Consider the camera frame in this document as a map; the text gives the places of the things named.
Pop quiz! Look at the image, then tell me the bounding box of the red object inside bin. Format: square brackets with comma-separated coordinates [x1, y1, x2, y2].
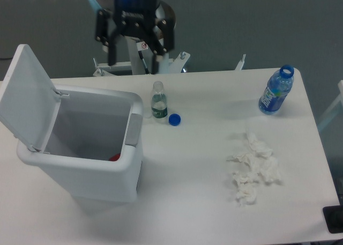
[108, 153, 121, 162]

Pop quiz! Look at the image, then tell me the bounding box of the white chair frame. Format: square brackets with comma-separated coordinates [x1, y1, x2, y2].
[317, 80, 342, 132]

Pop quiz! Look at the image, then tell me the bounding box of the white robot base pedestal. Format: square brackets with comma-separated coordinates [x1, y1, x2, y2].
[93, 36, 190, 77]

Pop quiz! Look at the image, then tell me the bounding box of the white trash can body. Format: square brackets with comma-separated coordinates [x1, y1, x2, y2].
[17, 85, 143, 203]

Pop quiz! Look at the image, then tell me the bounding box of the blue bottle cap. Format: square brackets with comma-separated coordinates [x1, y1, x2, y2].
[168, 113, 181, 126]

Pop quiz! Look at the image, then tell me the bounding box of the black device at edge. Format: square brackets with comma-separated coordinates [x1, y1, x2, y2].
[323, 205, 342, 234]

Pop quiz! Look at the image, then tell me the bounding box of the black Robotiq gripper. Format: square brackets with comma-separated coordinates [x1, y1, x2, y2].
[95, 0, 175, 74]

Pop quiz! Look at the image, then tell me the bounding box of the blue plastic drink bottle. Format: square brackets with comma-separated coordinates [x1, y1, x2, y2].
[258, 64, 294, 115]

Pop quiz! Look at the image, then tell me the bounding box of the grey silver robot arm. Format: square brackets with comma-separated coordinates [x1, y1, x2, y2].
[88, 0, 176, 75]

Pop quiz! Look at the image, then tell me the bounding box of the white trash can lid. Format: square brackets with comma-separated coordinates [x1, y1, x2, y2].
[1, 44, 69, 152]

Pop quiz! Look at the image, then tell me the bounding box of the clear small plastic bottle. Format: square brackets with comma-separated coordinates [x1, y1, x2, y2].
[151, 81, 168, 122]

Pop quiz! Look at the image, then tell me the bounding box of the crumpled white tissue pile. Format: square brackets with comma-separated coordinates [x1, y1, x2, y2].
[226, 129, 283, 206]

